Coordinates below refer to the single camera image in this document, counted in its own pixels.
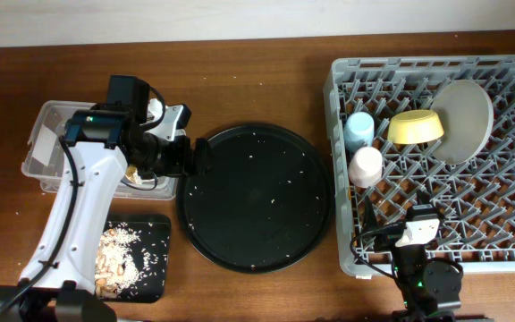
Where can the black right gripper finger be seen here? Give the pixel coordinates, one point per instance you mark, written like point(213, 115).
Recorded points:
point(370, 223)
point(424, 200)

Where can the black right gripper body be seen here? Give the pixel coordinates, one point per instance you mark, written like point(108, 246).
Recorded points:
point(388, 238)

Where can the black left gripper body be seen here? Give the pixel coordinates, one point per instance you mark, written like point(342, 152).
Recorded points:
point(166, 157)

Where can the pink cup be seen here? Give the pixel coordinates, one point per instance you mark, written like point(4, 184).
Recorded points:
point(365, 168)

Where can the yellow bowl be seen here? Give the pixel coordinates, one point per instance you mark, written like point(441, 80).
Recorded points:
point(414, 127)

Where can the light blue cup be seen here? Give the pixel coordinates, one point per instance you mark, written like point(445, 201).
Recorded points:
point(358, 132)

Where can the grey round plate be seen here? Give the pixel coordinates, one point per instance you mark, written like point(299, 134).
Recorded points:
point(466, 113)

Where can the food scraps pile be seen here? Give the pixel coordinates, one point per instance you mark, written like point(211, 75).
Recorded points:
point(116, 264)

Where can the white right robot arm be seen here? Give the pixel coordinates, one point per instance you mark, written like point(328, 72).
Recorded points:
point(430, 287)

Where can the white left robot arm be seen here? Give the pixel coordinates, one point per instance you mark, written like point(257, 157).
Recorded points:
point(133, 127)

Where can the grey dishwasher rack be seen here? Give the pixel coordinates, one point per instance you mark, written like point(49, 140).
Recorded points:
point(476, 197)

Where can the clear plastic waste bin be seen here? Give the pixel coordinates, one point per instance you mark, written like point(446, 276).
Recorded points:
point(54, 114)

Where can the round black tray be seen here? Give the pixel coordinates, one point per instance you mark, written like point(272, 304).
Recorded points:
point(264, 205)

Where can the black rectangular tray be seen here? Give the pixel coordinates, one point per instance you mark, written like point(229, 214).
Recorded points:
point(150, 259)

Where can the white label on bin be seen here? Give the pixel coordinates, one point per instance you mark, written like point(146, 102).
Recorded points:
point(44, 145)

